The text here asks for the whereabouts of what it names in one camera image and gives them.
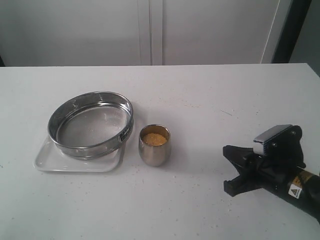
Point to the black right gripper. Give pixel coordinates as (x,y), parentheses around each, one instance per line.
(283,160)

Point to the stainless steel cup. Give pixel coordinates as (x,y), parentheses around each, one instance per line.
(154,156)

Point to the yellow millet grains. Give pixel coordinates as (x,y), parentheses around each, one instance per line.
(154,139)

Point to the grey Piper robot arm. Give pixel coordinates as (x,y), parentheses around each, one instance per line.
(303,191)

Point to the round steel mesh sieve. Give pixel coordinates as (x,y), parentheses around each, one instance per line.
(92,124)

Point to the white rectangular tray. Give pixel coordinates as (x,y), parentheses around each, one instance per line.
(51,159)

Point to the white cabinet doors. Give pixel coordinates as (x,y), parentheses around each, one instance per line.
(140,32)

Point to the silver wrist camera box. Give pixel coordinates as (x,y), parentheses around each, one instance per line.
(265,139)

